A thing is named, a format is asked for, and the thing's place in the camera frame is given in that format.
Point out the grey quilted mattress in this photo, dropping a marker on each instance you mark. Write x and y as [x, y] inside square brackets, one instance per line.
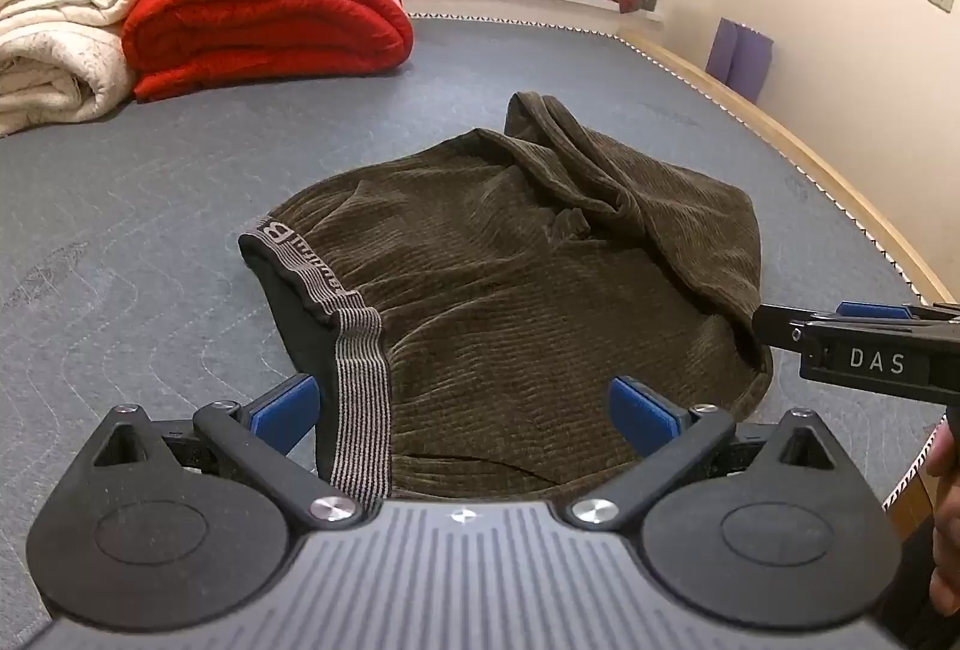
[150, 207]

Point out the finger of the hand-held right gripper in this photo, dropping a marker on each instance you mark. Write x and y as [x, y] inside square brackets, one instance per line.
[874, 310]
[776, 326]

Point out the red folded quilt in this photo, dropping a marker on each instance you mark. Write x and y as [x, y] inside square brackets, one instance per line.
[262, 20]

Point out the cream fleece blanket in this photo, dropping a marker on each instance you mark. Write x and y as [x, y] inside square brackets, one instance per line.
[52, 50]

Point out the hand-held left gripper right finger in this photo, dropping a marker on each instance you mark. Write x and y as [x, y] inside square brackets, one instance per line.
[643, 416]

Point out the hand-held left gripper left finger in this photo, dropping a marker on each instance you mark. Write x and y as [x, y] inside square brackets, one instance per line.
[285, 414]

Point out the person's right hand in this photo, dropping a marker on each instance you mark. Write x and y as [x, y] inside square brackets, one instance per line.
[949, 545]

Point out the purple rolled mat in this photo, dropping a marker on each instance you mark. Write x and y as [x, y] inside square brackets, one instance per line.
[739, 57]

